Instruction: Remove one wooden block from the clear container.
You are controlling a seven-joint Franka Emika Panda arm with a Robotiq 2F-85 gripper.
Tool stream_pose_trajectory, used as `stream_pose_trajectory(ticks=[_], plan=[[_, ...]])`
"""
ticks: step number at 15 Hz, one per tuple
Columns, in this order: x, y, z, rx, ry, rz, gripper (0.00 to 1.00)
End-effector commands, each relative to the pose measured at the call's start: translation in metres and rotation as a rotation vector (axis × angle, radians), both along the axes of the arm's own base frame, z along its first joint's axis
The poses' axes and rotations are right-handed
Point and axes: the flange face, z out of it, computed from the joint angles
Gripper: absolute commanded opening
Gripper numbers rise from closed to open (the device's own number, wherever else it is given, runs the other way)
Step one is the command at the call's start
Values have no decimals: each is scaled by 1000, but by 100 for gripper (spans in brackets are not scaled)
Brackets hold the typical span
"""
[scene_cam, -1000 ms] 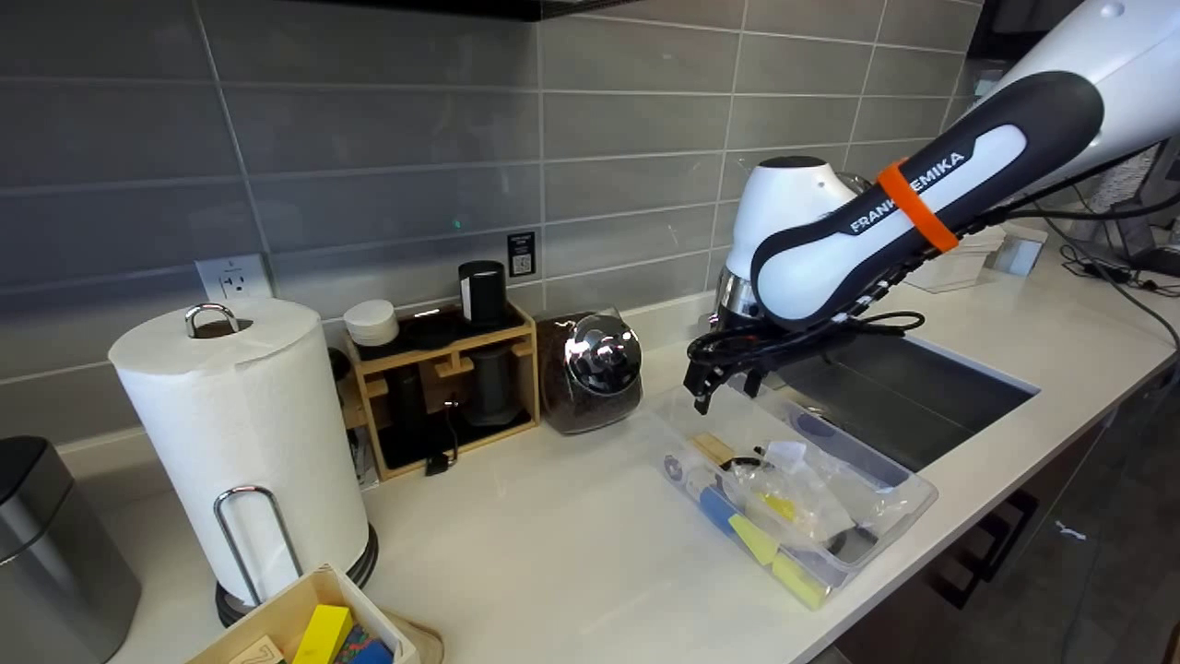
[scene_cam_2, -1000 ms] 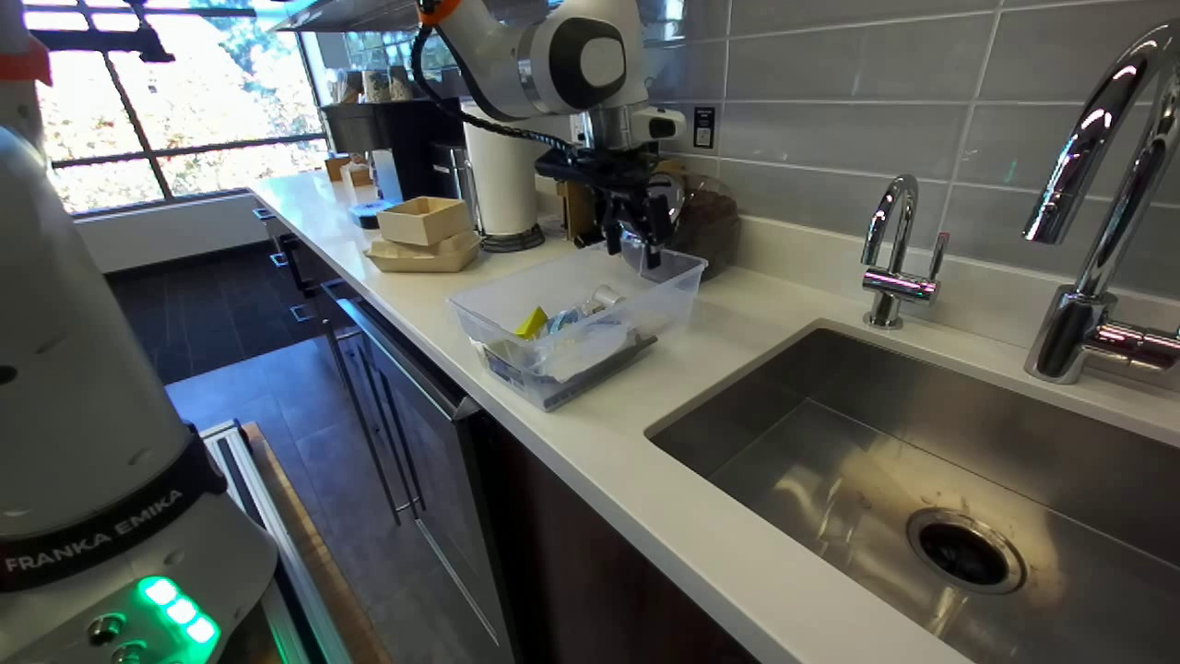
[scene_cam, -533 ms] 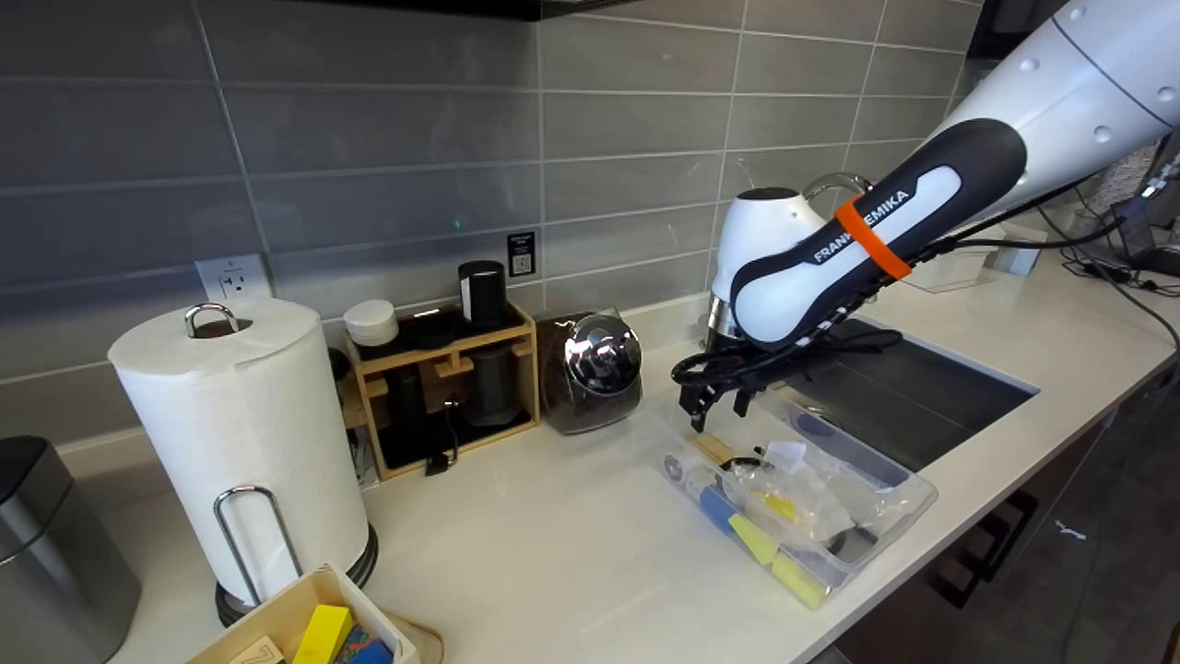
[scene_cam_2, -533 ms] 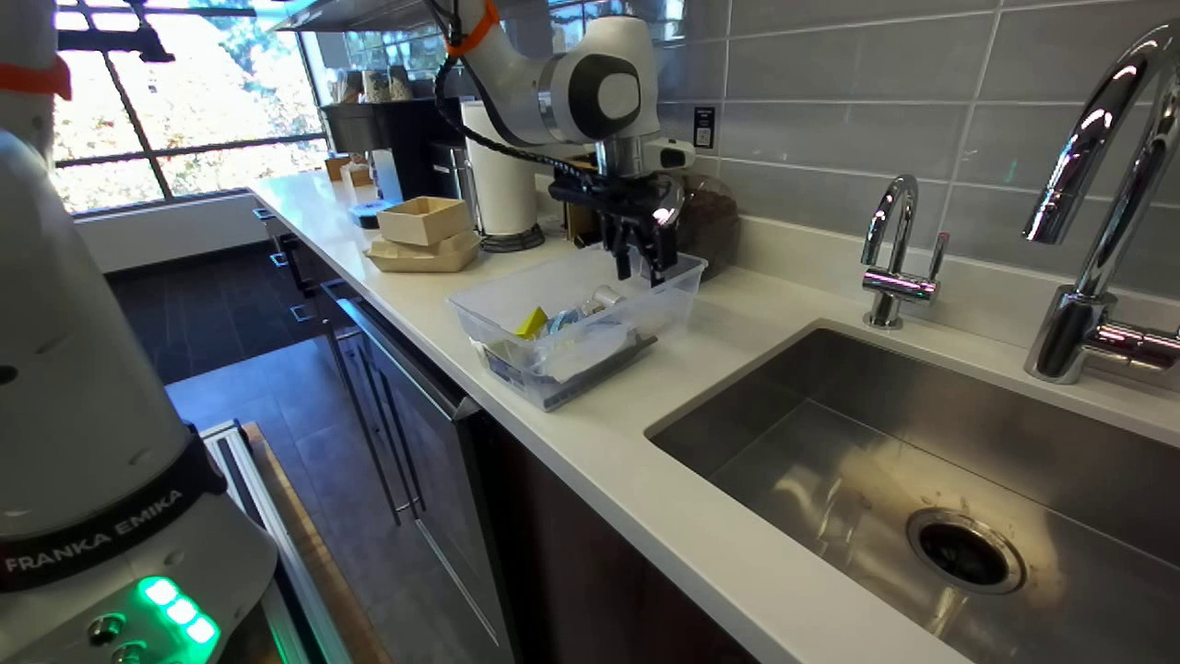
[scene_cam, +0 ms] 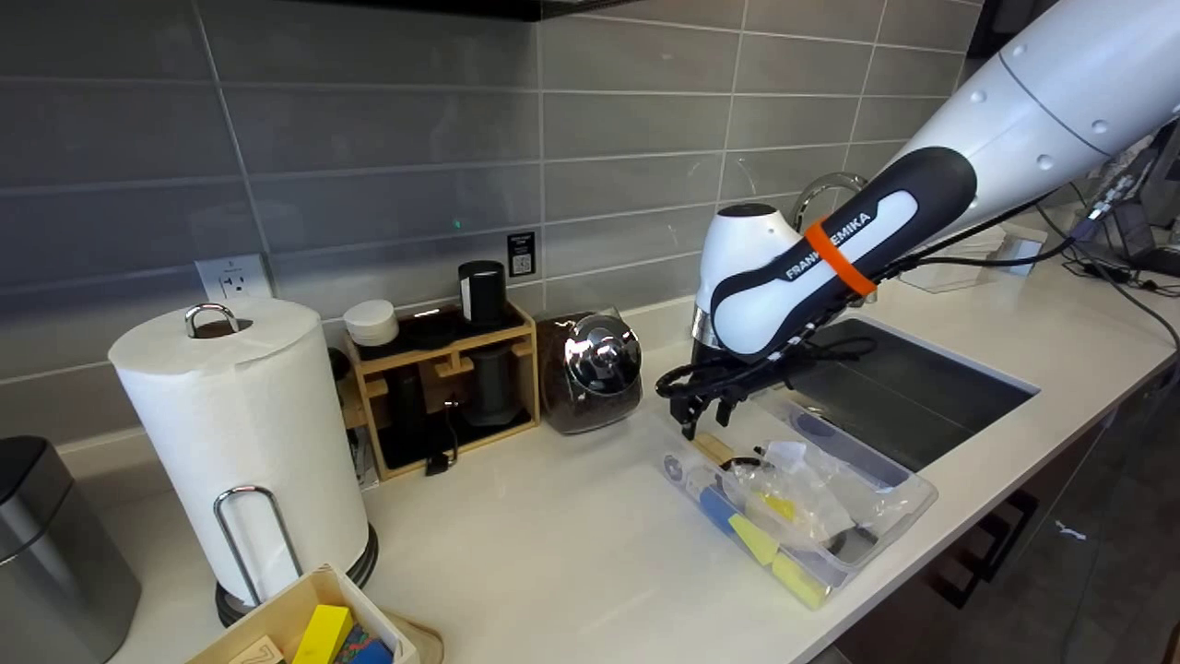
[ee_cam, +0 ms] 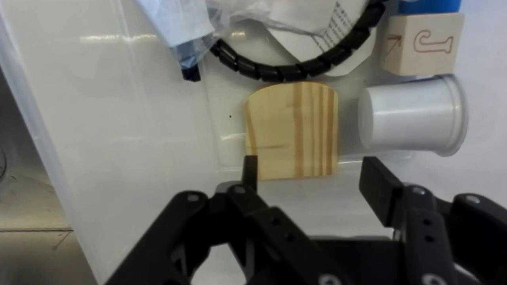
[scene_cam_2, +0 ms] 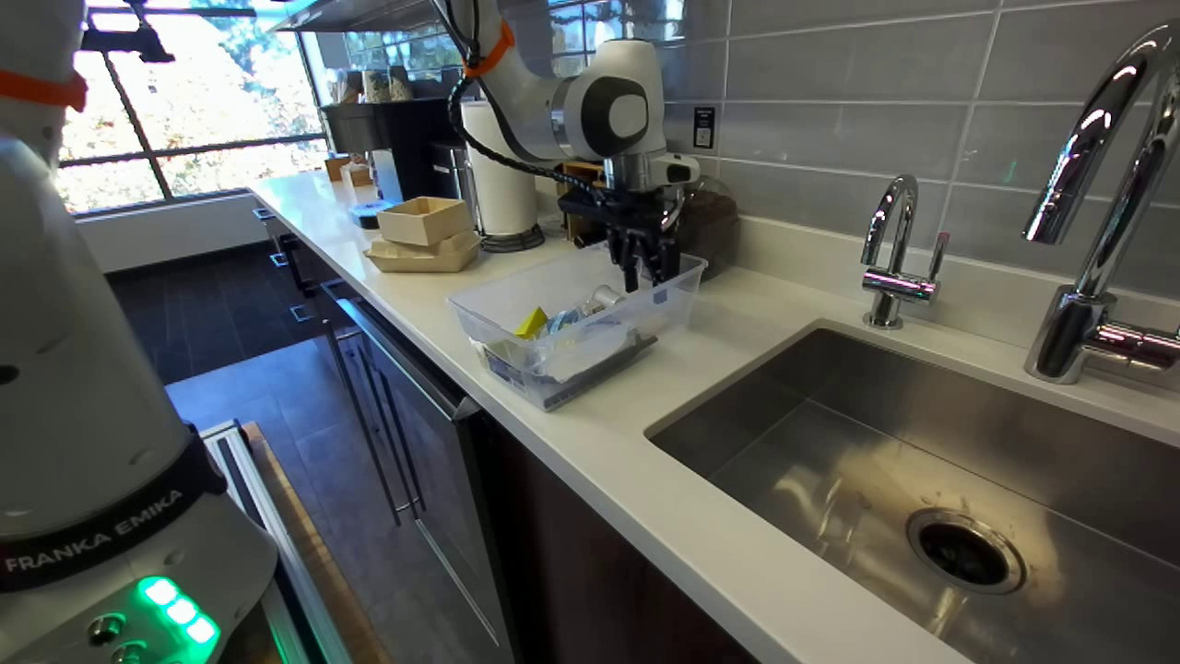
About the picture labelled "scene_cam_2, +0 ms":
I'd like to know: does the wooden rail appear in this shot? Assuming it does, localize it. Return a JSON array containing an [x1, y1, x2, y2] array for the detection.
[[237, 421, 393, 664]]

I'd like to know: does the clear plastic container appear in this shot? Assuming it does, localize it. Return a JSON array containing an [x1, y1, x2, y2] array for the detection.
[[448, 251, 711, 412]]

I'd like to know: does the orange strap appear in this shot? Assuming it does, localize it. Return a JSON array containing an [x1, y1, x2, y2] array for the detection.
[[461, 20, 522, 83], [0, 67, 93, 115]]

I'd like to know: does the dark cabinet door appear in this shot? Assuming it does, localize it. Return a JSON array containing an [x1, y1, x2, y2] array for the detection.
[[321, 281, 522, 664]]

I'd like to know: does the square wooden box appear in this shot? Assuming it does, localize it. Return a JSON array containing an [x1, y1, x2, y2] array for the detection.
[[378, 192, 475, 254]]

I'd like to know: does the black coffee machine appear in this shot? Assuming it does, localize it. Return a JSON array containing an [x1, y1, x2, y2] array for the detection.
[[321, 98, 464, 199]]

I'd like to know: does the stainless steel sink basin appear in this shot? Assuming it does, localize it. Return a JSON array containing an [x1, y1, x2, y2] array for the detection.
[[641, 323, 1180, 664]]

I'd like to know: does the metal cabinet handle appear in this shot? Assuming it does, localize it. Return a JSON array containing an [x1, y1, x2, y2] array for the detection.
[[327, 288, 479, 424]]

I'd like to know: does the large chrome faucet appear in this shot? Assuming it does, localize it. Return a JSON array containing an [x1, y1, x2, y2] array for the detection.
[[1021, 20, 1180, 383]]

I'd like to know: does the small chrome faucet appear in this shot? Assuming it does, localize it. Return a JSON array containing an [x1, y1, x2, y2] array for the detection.
[[861, 170, 951, 334]]

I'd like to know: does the flat wooden tray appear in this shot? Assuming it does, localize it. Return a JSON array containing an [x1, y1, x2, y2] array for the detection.
[[362, 234, 482, 277]]

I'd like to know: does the round metal sink drain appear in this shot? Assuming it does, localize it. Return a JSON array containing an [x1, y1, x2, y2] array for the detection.
[[904, 511, 1031, 599]]

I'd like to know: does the black bracket at window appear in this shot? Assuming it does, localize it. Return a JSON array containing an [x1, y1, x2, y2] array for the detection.
[[79, 0, 178, 67]]

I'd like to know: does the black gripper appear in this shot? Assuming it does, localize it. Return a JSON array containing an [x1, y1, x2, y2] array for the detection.
[[559, 151, 710, 294]]

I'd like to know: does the dark brown bag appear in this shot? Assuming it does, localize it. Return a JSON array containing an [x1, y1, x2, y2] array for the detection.
[[675, 180, 747, 281]]

